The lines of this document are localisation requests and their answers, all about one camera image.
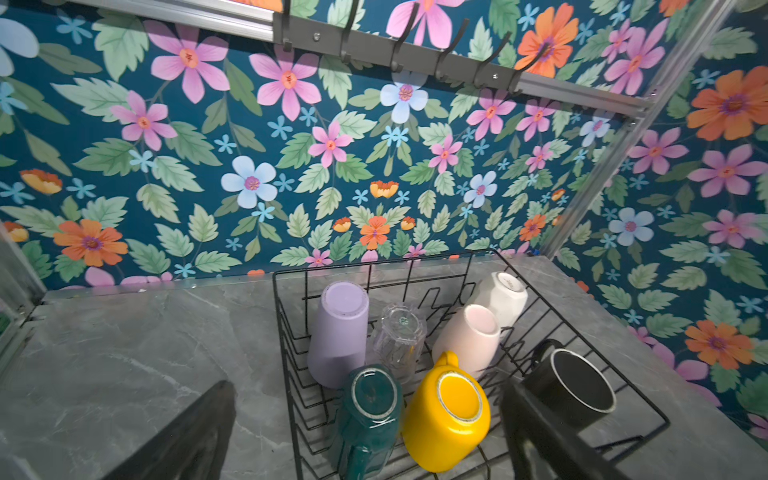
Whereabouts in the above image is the black mug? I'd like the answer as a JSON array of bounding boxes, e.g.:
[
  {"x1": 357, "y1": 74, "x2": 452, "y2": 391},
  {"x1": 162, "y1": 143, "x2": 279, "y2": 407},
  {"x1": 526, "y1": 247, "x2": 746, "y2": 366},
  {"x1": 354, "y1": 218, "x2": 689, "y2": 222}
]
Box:
[{"x1": 522, "y1": 339, "x2": 617, "y2": 432}]

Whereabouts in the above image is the black wire dish rack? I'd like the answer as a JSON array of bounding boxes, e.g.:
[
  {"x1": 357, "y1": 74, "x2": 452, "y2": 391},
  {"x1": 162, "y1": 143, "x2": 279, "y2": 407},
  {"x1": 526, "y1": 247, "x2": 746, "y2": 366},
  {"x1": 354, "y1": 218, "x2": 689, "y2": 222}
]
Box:
[{"x1": 273, "y1": 250, "x2": 670, "y2": 479}]

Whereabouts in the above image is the dark green mug cream inside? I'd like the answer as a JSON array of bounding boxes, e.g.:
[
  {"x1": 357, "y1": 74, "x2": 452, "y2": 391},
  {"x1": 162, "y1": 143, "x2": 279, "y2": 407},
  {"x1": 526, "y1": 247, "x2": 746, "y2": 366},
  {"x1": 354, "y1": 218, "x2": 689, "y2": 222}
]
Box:
[{"x1": 327, "y1": 364, "x2": 403, "y2": 479}]

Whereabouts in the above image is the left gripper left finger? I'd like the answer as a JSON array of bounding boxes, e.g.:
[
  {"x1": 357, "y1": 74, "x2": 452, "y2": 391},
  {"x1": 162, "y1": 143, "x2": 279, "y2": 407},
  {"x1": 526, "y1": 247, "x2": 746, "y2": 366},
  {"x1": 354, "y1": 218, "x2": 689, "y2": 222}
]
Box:
[{"x1": 105, "y1": 380, "x2": 236, "y2": 479}]

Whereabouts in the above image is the black hook rail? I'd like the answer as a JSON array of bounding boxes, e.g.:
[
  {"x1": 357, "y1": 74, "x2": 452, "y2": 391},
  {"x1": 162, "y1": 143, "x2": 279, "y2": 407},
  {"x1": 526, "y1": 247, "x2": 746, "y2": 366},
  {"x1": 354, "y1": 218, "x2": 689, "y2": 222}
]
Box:
[{"x1": 273, "y1": 1, "x2": 555, "y2": 98}]

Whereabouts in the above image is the lilac plastic tumbler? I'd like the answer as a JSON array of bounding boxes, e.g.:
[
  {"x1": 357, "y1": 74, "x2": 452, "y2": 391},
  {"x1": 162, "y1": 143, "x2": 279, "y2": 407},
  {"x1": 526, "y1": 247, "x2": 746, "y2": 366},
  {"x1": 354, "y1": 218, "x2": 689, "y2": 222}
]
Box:
[{"x1": 307, "y1": 281, "x2": 370, "y2": 389}]

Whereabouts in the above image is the yellow mug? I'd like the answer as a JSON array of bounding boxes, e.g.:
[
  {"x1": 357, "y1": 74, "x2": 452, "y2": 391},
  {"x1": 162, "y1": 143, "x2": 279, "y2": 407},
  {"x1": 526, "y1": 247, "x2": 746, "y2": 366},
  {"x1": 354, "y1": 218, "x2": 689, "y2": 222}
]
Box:
[{"x1": 402, "y1": 351, "x2": 491, "y2": 473}]

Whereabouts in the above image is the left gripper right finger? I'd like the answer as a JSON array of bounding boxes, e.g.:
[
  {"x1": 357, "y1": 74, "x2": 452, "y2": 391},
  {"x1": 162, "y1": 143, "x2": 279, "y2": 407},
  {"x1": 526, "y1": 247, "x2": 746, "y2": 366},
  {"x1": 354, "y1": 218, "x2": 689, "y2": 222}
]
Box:
[{"x1": 500, "y1": 380, "x2": 626, "y2": 479}]

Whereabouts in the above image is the white ceramic mug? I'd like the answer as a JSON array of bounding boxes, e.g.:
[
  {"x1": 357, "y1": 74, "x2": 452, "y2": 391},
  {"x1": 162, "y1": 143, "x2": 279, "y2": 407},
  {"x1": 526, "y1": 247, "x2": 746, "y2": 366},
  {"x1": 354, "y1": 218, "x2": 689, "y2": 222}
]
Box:
[{"x1": 467, "y1": 272, "x2": 528, "y2": 329}]

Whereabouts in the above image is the clear glass cup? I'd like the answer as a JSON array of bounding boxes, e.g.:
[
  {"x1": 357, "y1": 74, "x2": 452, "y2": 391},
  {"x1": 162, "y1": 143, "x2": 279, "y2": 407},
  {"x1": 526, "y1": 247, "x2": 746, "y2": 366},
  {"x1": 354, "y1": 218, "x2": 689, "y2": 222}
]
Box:
[{"x1": 368, "y1": 303, "x2": 427, "y2": 384}]

